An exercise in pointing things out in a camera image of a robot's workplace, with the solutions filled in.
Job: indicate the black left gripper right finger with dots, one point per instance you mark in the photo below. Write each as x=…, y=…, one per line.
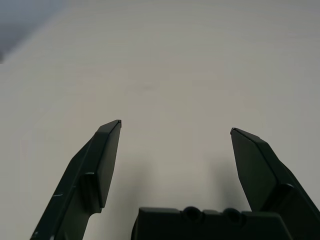
x=255, y=170

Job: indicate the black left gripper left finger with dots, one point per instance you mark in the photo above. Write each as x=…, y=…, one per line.
x=85, y=170

